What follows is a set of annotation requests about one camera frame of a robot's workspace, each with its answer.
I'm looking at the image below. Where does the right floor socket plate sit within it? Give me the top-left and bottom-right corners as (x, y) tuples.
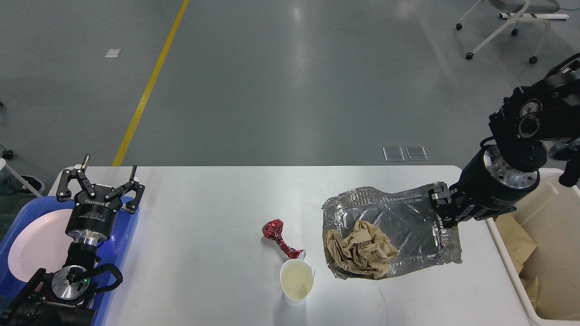
(406, 146), (429, 161)

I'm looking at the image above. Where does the pink plate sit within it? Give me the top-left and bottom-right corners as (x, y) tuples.
(8, 209), (73, 282)

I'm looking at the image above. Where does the red foil wrapper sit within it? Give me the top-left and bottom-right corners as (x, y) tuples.
(261, 219), (306, 260)

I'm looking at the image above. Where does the blue plastic tray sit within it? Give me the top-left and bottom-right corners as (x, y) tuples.
(1, 196), (138, 326)

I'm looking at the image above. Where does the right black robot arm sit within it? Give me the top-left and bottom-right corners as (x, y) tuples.
(429, 54), (580, 228)

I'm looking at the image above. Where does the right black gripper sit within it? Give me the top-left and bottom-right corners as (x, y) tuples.
(428, 146), (540, 229)

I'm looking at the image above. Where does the brown paper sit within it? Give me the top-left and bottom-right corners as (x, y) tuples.
(324, 220), (400, 280)

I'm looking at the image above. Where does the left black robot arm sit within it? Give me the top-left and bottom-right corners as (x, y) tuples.
(1, 155), (145, 326)

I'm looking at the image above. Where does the white office chair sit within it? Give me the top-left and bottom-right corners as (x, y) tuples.
(465, 0), (561, 65)

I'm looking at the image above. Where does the person's shoe and leg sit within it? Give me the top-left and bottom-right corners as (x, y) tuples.
(0, 175), (45, 196)

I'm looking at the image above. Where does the floor socket plate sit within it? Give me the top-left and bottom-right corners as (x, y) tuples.
(406, 146), (429, 161)
(382, 146), (406, 162)

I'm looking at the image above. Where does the white bar behind chair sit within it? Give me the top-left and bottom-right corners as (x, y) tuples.
(499, 12), (570, 20)

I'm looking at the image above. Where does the left floor socket plate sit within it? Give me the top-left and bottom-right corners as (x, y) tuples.
(382, 146), (406, 162)

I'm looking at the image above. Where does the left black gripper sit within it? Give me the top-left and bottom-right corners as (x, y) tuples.
(56, 154), (145, 245)

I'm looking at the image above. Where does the cream cup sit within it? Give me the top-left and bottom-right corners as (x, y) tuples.
(279, 259), (315, 306)

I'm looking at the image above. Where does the aluminium foil tray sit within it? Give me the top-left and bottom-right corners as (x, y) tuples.
(322, 182), (462, 280)

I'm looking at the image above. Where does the brown paper bag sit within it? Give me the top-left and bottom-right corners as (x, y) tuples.
(495, 213), (538, 274)

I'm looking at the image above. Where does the white plastic bin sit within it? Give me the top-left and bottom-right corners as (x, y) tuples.
(487, 168), (580, 326)

